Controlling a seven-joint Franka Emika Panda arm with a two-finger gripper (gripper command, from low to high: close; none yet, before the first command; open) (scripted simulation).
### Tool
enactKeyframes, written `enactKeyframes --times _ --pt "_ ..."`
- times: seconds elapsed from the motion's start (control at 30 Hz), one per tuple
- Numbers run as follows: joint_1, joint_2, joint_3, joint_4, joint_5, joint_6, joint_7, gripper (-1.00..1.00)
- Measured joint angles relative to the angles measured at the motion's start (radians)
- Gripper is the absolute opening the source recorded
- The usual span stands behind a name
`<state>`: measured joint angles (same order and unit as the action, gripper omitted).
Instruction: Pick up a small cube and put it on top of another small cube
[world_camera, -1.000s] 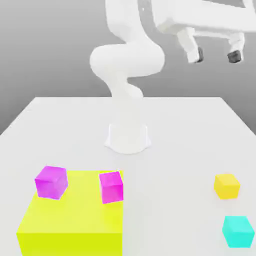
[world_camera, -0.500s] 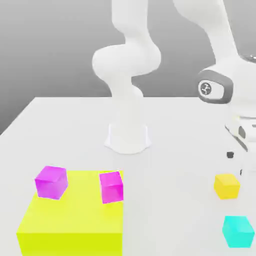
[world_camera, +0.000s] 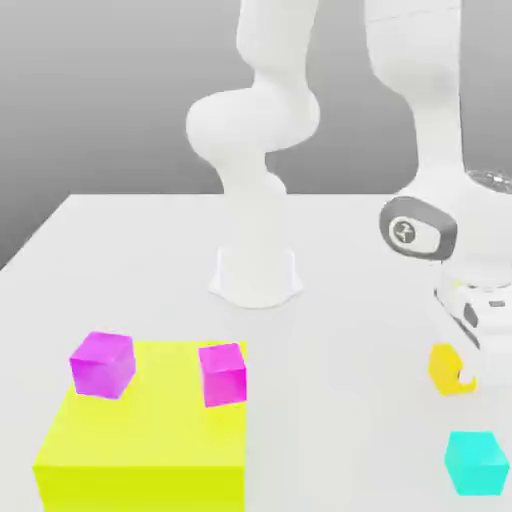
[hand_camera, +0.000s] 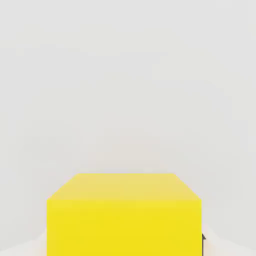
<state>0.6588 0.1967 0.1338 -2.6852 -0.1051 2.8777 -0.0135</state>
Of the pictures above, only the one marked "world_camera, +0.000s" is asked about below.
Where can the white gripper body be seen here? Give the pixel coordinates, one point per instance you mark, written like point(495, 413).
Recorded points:
point(490, 324)

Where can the small yellow cube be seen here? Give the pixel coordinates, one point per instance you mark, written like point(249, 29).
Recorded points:
point(442, 368)

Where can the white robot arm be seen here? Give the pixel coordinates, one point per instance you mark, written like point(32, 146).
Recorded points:
point(256, 120)

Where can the small cyan cube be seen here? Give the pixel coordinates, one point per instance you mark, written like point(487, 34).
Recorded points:
point(476, 464)

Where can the small magenta cube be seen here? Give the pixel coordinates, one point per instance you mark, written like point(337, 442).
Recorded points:
point(222, 376)

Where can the small purple cube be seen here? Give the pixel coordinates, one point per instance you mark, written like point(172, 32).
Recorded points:
point(103, 366)

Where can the large yellow box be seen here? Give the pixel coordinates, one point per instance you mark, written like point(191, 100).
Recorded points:
point(148, 452)

